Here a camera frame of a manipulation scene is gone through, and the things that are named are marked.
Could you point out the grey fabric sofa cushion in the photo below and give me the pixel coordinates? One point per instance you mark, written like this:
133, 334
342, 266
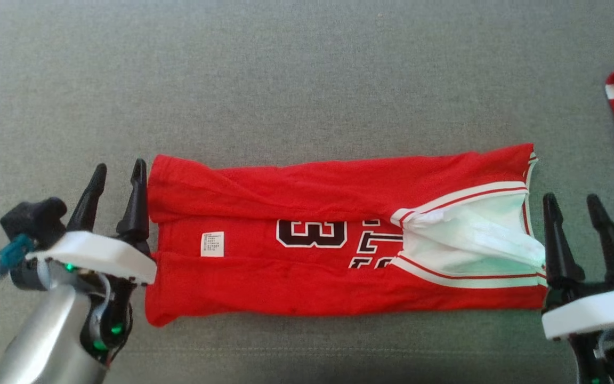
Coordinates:
285, 80

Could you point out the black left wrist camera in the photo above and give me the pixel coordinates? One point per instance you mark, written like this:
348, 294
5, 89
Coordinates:
35, 221

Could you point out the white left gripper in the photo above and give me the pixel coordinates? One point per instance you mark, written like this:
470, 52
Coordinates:
99, 256

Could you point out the red basketball jersey black print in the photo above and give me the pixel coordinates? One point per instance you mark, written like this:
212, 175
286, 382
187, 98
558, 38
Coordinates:
285, 288

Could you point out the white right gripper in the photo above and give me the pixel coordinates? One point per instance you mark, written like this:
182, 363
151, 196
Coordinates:
595, 314

